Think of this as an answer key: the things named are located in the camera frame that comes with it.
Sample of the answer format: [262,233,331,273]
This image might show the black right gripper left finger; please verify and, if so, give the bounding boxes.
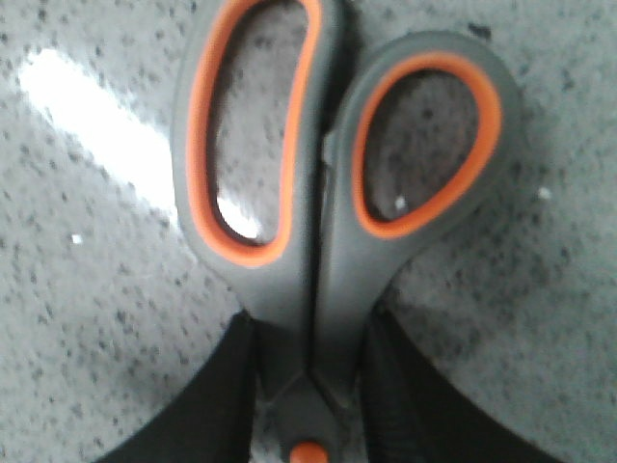
[99,312,257,462]

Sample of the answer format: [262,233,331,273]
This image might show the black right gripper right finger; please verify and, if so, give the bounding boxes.
[360,311,554,463]

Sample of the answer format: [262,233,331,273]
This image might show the grey and orange scissors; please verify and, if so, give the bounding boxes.
[172,1,520,462]

